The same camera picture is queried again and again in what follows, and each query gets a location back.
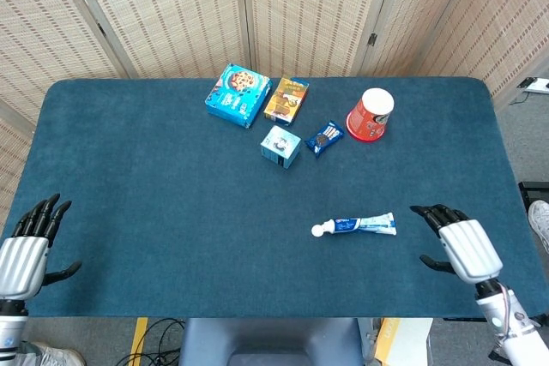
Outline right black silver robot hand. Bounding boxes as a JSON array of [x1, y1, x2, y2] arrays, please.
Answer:
[[409, 203, 504, 285]]

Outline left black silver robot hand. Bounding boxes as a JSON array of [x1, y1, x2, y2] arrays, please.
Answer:
[[0, 193, 83, 302]]

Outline white blue toothpaste tube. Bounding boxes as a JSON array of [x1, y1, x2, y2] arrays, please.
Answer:
[[311, 211, 398, 238]]

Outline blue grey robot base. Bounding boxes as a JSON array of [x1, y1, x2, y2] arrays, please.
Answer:
[[178, 317, 365, 366]]

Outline dark blue carpeted table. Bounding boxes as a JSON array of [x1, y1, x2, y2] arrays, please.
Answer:
[[0, 76, 549, 320]]

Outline white sneaker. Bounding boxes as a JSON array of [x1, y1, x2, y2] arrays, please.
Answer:
[[528, 200, 549, 255], [19, 341, 87, 366]]

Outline black stand base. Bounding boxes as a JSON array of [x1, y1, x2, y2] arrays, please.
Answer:
[[517, 181, 549, 213]]

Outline yellow cardboard box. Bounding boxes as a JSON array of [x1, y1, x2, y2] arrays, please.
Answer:
[[372, 317, 434, 366]]

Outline red instant noodle cup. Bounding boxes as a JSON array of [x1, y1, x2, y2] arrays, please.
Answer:
[[345, 87, 395, 143]]

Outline white power strip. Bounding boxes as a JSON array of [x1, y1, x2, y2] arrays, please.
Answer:
[[516, 76, 549, 96]]

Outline dark blue cookie packet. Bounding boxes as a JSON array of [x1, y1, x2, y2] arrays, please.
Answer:
[[304, 120, 346, 159]]

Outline small light blue box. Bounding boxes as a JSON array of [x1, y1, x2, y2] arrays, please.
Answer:
[[260, 124, 302, 170]]

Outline orange snack box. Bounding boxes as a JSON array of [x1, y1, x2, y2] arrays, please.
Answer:
[[262, 76, 311, 127]]

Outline blue cookie box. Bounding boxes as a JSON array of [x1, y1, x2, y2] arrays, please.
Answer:
[[204, 62, 273, 130]]

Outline woven bamboo folding screen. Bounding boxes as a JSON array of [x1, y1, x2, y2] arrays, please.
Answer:
[[0, 0, 549, 234]]

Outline black floor cables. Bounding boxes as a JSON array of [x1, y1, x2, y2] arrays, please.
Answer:
[[115, 318, 185, 366]]

